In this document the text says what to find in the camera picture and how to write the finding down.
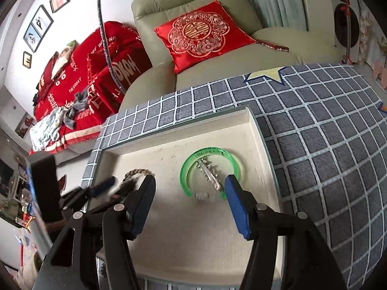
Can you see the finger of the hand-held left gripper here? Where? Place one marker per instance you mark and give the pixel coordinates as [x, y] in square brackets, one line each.
[102, 186]
[124, 191]

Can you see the light grey sofa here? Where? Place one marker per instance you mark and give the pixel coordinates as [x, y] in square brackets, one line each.
[78, 152]

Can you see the large black picture frame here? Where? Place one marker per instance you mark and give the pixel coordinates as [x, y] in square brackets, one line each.
[42, 21]

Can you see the grey garment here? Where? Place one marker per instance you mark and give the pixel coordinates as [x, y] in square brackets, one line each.
[77, 105]

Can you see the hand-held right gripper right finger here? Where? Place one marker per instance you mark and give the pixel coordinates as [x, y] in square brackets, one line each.
[238, 208]

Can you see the pale floral garment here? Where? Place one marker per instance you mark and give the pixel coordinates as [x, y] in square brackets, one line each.
[45, 130]

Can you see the green translucent bangle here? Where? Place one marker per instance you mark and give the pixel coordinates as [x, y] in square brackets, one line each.
[217, 152]

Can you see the wrapped lamp pole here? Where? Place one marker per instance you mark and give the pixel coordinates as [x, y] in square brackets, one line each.
[113, 71]

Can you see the red embroidered cushion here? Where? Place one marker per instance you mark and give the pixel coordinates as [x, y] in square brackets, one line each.
[196, 33]

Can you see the small black picture frame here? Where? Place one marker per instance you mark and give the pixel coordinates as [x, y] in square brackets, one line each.
[27, 59]

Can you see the black blue picture frame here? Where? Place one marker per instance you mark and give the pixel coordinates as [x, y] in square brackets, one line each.
[31, 37]

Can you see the beige leather armchair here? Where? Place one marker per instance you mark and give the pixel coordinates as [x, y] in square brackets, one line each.
[211, 75]

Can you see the red matted picture frame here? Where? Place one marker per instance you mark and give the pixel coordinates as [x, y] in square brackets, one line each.
[59, 0]

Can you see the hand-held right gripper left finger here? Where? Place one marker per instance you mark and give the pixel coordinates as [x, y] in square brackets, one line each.
[142, 211]

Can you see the sofa with red cover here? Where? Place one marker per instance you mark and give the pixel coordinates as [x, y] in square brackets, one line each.
[81, 54]

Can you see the red embroidered strip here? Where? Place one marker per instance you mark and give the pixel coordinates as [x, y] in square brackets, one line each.
[272, 45]

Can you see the pale blue curtain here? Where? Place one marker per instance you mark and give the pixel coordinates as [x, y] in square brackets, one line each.
[272, 0]

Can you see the leaning framed photo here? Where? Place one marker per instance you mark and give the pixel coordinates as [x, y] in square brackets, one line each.
[25, 126]

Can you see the white shallow tray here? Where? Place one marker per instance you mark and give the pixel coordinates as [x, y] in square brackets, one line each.
[187, 247]

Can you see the white green printed pillow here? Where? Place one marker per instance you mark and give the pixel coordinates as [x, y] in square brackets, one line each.
[62, 57]

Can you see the silver metal hair clip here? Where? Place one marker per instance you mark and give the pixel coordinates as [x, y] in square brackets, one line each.
[208, 173]

